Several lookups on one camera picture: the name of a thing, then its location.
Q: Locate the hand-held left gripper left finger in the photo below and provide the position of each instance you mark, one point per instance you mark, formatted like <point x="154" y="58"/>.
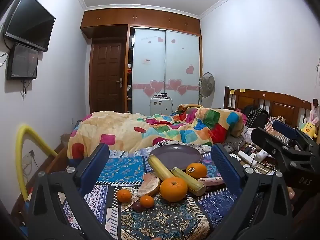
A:
<point x="96" y="163"/>

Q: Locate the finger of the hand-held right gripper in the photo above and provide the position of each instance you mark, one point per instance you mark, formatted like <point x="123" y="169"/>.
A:
<point x="265" y="140"/>
<point x="285" y="128"/>

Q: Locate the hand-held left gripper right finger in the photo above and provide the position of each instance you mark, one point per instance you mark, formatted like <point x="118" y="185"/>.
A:
<point x="225" y="165"/>

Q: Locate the orange with sticker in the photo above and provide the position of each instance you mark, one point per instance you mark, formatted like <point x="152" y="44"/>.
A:
<point x="197" y="171"/>

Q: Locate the peeled sugarcane piece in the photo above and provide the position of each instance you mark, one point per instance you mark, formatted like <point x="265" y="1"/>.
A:
<point x="188" y="182"/>
<point x="160" y="167"/>

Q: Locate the small mandarin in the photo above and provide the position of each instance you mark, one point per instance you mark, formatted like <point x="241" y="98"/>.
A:
<point x="146" y="201"/>
<point x="124" y="196"/>

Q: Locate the purple plate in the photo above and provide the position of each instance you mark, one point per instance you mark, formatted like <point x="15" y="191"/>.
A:
<point x="175" y="156"/>

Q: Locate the large peeled pomelo segment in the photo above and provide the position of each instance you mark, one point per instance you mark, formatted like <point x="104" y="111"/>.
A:
<point x="148" y="185"/>

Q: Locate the large tangerine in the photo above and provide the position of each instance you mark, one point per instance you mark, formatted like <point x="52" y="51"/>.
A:
<point x="173" y="189"/>

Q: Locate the person's right hand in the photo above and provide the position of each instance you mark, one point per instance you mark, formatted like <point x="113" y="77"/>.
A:
<point x="290" y="196"/>

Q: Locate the white power strip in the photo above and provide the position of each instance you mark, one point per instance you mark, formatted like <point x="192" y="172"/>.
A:
<point x="246" y="158"/>

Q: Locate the yellow chick plush toy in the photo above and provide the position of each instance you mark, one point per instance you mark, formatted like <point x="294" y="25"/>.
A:
<point x="310" y="129"/>

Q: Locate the black backpack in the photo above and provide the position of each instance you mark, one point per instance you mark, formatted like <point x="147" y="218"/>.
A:
<point x="256" y="116"/>

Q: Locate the wooden headboard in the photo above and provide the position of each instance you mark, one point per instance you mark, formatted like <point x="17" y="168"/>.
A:
<point x="275" y="102"/>

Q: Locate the colourful patchwork blanket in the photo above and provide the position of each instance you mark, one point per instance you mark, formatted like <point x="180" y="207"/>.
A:
<point x="140" y="132"/>

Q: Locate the dark plum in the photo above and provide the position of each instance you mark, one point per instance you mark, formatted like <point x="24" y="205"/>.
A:
<point x="137" y="206"/>

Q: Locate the yellow foam tube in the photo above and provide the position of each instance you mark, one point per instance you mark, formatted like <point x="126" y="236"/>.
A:
<point x="22" y="140"/>

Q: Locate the standing fan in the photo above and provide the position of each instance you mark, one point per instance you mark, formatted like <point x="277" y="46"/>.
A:
<point x="207" y="85"/>

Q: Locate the patterned bedsheet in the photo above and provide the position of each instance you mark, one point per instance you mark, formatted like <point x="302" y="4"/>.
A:
<point x="160" y="220"/>

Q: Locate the white heater appliance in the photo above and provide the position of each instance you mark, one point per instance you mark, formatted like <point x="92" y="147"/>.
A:
<point x="161" y="107"/>

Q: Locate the brown wooden door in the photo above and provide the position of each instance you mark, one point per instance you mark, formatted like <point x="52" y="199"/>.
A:
<point x="106" y="77"/>

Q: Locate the wooden wardrobe with sliding doors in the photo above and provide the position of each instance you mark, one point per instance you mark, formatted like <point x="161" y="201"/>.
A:
<point x="150" y="55"/>

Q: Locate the wall socket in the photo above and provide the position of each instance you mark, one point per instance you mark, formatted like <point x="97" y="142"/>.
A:
<point x="28" y="157"/>

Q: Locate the small wall-mounted monitor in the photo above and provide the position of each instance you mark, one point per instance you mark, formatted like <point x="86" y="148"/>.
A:
<point x="23" y="61"/>

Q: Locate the wall-mounted television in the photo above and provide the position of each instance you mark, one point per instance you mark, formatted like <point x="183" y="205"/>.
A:
<point x="30" y="22"/>

